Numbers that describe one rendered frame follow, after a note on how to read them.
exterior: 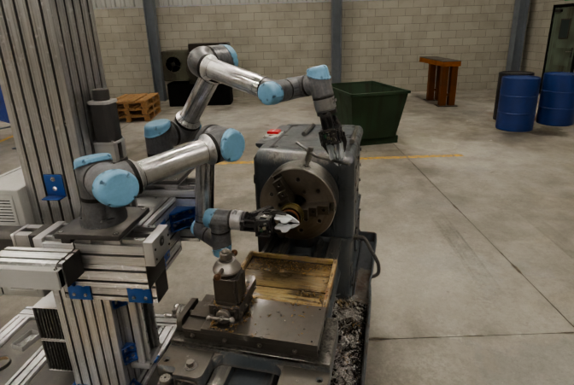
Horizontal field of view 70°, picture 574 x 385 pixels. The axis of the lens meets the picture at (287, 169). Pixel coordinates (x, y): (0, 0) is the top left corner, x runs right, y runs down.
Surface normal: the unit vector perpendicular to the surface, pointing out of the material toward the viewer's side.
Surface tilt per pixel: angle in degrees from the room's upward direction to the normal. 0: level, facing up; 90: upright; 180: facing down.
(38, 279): 90
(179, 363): 0
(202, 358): 0
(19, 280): 90
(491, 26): 90
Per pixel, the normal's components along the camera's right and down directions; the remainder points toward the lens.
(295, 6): 0.01, 0.33
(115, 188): 0.58, 0.26
